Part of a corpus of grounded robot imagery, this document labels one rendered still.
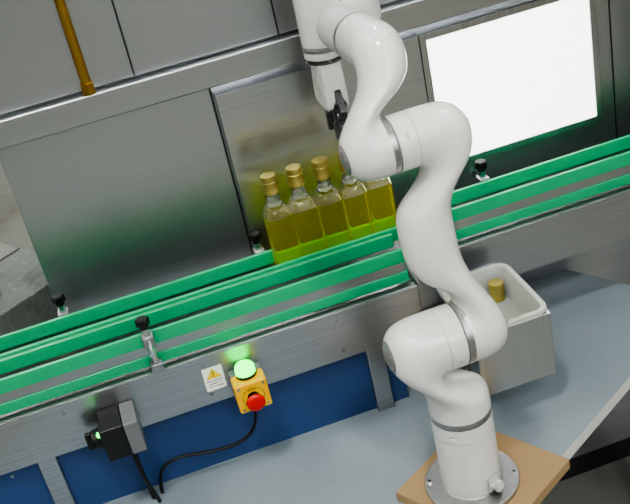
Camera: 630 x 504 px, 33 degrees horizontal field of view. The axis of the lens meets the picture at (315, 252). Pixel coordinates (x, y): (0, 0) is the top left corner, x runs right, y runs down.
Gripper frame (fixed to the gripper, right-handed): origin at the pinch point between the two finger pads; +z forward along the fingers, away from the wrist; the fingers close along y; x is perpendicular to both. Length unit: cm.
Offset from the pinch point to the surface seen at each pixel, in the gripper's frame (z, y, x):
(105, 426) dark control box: 39, 22, -65
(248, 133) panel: 1.3, -12.2, -17.4
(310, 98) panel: -2.5, -12.3, -2.2
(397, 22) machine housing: -13.4, -13.2, 20.4
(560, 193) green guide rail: 31, 4, 47
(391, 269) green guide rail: 30.1, 13.3, 2.2
